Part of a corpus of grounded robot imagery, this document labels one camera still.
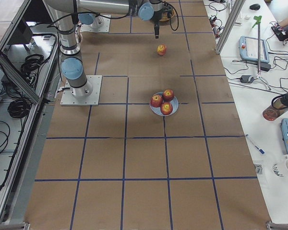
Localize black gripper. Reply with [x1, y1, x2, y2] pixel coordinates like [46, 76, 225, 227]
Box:
[150, 0, 163, 39]

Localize red yellow apple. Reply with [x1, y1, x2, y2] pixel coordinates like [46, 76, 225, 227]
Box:
[156, 44, 167, 56]

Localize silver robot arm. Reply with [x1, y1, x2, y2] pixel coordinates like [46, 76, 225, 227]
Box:
[77, 0, 166, 39]
[44, 0, 165, 98]

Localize woven wicker basket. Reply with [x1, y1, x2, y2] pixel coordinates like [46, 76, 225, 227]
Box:
[160, 5, 176, 23]

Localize red apple on plate back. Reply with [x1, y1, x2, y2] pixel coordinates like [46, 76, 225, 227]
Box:
[162, 89, 175, 102]

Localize red apple on plate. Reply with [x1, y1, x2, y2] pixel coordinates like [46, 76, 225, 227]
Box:
[162, 89, 175, 102]
[150, 94, 163, 108]
[160, 102, 173, 115]

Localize red apple on plate left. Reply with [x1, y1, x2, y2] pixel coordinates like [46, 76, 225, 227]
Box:
[150, 94, 163, 108]

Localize red apple on plate front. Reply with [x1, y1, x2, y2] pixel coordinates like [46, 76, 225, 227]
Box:
[160, 102, 173, 115]

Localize light blue plate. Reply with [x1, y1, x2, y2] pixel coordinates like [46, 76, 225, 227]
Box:
[150, 92, 179, 116]

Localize blue teach pendant far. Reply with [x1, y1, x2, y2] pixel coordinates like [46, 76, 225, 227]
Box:
[239, 36, 270, 63]

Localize black computer mouse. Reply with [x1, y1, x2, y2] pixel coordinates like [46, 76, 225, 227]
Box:
[249, 3, 261, 11]

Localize black power adapter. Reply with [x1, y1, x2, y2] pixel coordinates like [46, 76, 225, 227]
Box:
[240, 75, 254, 84]

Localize green tipped tripod stick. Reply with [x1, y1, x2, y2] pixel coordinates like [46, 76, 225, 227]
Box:
[252, 16, 272, 91]

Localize brown water bottle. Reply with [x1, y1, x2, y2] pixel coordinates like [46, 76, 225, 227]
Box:
[262, 93, 288, 121]

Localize blue white pen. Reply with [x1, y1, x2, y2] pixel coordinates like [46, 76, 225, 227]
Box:
[245, 134, 265, 155]

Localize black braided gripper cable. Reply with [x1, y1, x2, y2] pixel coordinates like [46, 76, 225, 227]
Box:
[162, 0, 180, 31]

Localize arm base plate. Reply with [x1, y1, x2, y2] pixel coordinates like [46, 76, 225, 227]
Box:
[60, 75, 102, 106]
[78, 13, 111, 33]

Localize aluminium frame post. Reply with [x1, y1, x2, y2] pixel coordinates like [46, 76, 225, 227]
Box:
[215, 0, 245, 55]

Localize coiled black cables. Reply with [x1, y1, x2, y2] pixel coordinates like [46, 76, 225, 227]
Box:
[21, 54, 45, 83]

